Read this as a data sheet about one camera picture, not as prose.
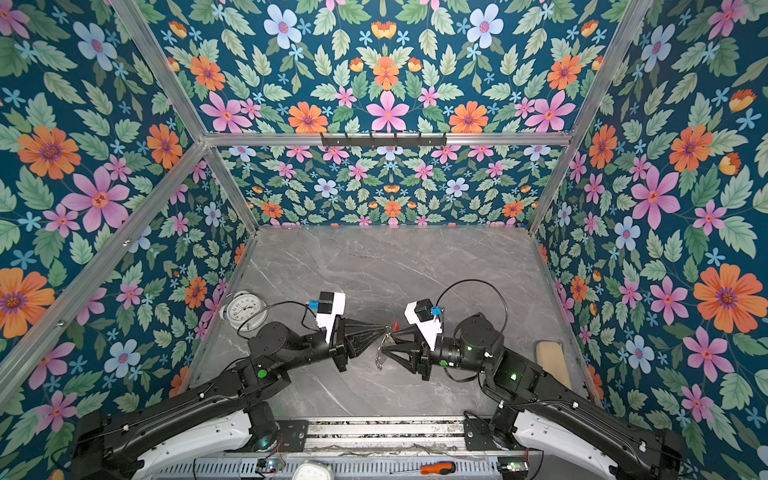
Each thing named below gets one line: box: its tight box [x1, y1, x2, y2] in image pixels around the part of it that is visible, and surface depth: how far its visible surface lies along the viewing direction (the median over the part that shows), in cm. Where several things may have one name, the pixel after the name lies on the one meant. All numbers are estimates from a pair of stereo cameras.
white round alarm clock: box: [219, 290, 269, 332], surface depth 95 cm
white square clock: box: [292, 459, 335, 480], surface depth 67 cm
